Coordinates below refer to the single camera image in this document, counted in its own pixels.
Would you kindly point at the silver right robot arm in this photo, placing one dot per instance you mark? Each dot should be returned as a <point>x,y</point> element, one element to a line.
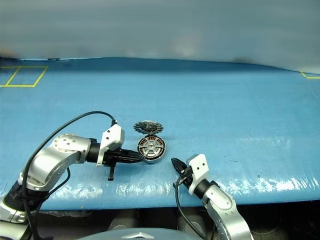
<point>222,205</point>

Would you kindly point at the silver motor stator housing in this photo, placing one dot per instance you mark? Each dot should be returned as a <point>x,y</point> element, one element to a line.
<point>155,161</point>

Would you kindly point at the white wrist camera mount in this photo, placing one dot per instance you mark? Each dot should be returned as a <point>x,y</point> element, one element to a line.
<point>198,167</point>
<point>112,135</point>

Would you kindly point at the grey robot torso with emblem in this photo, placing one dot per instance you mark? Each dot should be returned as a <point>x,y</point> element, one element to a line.
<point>135,235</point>

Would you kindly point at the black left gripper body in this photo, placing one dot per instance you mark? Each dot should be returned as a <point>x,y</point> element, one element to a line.
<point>113,156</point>

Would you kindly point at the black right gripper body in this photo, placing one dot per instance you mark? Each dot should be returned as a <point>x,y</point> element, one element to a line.
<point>186,175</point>

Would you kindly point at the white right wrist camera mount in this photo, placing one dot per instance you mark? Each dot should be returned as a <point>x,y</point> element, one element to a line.
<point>198,167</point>

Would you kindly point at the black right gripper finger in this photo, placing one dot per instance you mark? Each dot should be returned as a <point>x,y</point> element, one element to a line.
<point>180,164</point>
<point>176,167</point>

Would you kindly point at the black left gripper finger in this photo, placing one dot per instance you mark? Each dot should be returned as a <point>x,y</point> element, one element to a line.
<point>132,160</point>
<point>131,153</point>

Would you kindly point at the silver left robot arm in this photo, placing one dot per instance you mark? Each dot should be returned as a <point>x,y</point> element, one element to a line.
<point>52,160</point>

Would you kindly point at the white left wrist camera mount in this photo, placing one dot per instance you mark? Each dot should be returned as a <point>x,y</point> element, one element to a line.
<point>112,135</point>

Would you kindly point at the black toothed gear disc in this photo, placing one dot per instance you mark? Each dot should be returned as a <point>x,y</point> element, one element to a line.
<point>147,127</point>

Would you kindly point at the dark rounded shape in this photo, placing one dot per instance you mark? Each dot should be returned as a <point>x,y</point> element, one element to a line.
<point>122,221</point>
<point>191,223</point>

